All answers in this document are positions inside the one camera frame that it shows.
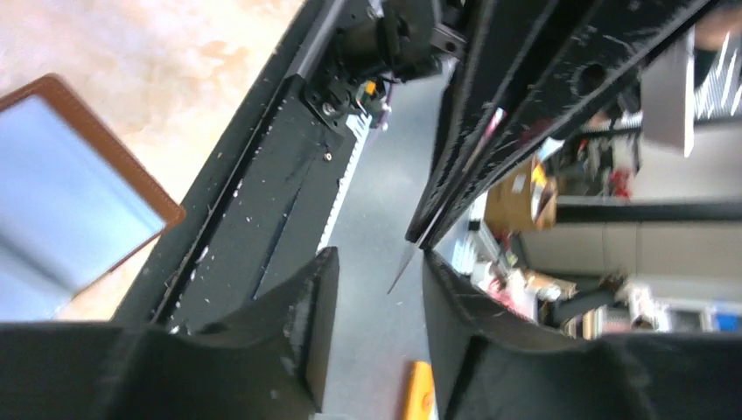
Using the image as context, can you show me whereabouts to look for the orange object on floor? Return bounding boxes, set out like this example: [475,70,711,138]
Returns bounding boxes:
[402,360,438,420]

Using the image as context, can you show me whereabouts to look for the white credit card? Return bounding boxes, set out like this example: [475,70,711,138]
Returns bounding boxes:
[387,242,418,294]

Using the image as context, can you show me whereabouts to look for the cardboard box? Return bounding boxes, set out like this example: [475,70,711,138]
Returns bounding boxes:
[484,157,558,234]

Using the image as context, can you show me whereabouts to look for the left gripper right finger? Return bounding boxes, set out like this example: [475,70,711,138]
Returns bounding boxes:
[423,251,741,419]

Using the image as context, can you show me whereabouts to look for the brown leather card holder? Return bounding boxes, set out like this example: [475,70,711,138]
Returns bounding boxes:
[1,73,186,322]

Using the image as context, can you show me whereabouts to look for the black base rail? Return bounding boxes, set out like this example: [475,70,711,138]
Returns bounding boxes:
[114,1,373,334]

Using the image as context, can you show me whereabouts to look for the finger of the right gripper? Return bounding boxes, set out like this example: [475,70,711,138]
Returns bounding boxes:
[419,1,713,249]
[405,1,586,244]

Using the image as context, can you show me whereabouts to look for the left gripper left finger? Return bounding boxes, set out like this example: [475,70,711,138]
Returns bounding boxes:
[1,247,340,419]

